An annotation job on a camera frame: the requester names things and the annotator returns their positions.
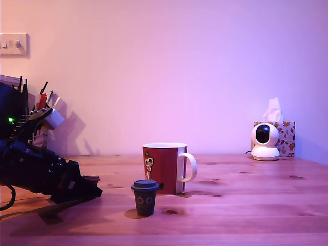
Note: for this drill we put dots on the brown coffee capsule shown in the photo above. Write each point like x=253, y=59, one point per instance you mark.
x=91, y=177

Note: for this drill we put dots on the dark grey coffee capsule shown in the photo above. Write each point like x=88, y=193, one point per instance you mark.
x=144, y=202

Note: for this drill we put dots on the silver kitchen tool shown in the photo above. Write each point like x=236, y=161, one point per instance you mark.
x=52, y=98

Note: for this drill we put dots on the red packet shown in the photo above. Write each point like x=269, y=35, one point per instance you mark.
x=41, y=101

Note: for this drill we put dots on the wide black spatula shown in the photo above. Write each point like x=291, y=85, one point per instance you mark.
x=26, y=97

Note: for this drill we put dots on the black straw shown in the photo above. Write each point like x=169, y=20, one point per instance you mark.
x=44, y=88

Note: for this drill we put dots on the black chopstick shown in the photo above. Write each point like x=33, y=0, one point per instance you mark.
x=21, y=83

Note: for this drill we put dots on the white tissue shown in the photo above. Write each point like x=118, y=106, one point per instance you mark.
x=273, y=112

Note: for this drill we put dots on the leaf print tissue box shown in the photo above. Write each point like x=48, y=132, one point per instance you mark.
x=287, y=138

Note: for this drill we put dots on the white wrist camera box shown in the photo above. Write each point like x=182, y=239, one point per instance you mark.
x=55, y=119

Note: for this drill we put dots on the pale wall shelf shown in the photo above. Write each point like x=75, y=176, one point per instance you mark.
x=7, y=78

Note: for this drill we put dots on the white light switch plate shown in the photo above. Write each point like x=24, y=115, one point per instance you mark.
x=15, y=51

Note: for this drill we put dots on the small white round camera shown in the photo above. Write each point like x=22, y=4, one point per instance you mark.
x=265, y=152

